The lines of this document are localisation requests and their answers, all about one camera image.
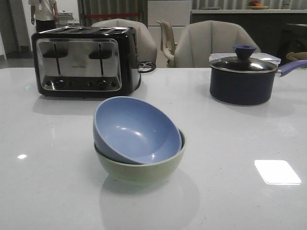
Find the blue bowl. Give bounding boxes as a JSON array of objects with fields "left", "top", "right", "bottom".
[{"left": 93, "top": 96, "right": 182, "bottom": 164}]

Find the green bowl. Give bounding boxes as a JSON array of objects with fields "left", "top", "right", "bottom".
[{"left": 94, "top": 130, "right": 186, "bottom": 185}]

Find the beige armchair behind toaster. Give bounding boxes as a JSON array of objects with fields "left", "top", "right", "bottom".
[{"left": 92, "top": 19, "right": 157, "bottom": 64}]

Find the beige wooden chair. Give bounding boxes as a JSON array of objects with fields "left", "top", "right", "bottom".
[{"left": 156, "top": 20, "right": 176, "bottom": 68}]

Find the beige armchair on right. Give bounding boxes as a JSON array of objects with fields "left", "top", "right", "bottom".
[{"left": 174, "top": 20, "right": 261, "bottom": 68}]

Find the dark blue saucepan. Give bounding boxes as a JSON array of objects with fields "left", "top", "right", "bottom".
[{"left": 210, "top": 60, "right": 307, "bottom": 105}]

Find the black chrome four-slot toaster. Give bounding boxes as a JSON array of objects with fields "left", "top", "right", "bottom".
[{"left": 32, "top": 26, "right": 141, "bottom": 98}]

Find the glass lid with blue knob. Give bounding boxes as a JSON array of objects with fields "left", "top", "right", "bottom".
[{"left": 209, "top": 45, "right": 277, "bottom": 73}]

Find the white refrigerator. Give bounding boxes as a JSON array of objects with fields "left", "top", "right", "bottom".
[{"left": 147, "top": 0, "right": 191, "bottom": 46}]

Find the metal trolley in background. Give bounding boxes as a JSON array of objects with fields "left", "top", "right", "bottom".
[{"left": 58, "top": 11, "right": 74, "bottom": 25}]

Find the clear plastic container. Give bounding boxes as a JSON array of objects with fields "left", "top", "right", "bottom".
[{"left": 209, "top": 53, "right": 281, "bottom": 66}]

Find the fruit plate on counter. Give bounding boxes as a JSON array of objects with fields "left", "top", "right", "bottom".
[{"left": 248, "top": 0, "right": 269, "bottom": 10}]

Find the person in background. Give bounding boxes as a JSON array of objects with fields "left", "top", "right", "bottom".
[{"left": 28, "top": 0, "right": 59, "bottom": 33}]

